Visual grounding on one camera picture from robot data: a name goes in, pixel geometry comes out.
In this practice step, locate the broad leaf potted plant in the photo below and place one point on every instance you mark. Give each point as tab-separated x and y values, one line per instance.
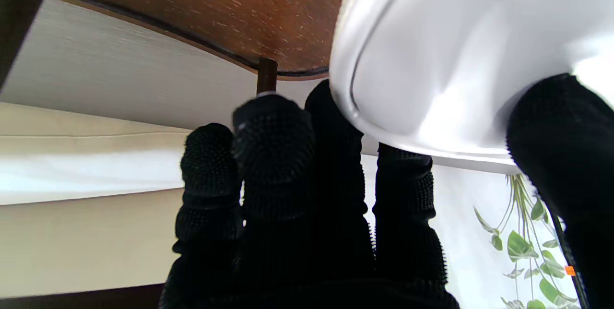
520	246

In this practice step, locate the white leather bag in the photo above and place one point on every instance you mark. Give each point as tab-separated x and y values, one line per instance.
455	50

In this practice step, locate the brown wooden jewelry stand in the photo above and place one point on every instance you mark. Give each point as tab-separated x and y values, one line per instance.
216	6

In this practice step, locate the beige sofa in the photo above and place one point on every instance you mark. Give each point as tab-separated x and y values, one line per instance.
72	237

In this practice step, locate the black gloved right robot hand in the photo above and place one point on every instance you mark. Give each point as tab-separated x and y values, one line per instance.
307	232

